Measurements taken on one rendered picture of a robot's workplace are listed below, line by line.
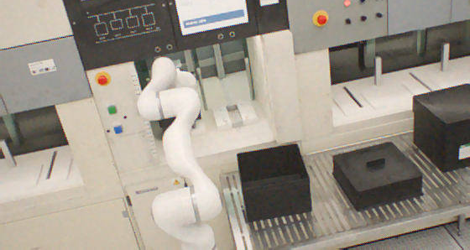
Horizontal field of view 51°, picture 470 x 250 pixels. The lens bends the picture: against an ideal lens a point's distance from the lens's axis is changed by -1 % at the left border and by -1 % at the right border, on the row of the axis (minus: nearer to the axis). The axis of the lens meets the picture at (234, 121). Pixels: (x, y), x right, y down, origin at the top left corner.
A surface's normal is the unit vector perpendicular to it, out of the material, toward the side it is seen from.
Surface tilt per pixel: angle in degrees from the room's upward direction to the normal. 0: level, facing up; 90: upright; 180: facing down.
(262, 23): 90
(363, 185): 0
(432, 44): 90
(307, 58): 90
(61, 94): 90
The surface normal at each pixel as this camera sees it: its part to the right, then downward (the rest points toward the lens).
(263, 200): 0.07, 0.48
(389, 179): -0.15, -0.86
